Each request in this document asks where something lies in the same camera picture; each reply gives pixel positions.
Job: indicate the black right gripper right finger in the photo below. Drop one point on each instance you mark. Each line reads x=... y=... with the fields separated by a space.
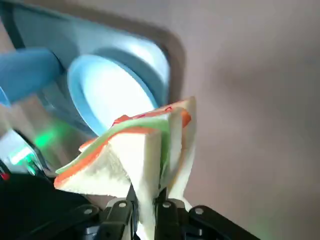
x=175 y=222

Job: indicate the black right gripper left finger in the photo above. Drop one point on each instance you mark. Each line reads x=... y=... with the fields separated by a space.
x=117 y=220

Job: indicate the triangular sandwich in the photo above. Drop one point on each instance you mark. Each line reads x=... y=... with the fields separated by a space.
x=105 y=170

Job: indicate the pale blue round plate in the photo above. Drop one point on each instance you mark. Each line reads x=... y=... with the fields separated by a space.
x=112 y=95

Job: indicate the blue cup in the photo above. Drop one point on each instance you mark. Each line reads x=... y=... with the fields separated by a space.
x=25 y=72

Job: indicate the grey rectangular tray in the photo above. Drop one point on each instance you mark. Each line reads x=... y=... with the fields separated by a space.
x=100 y=37

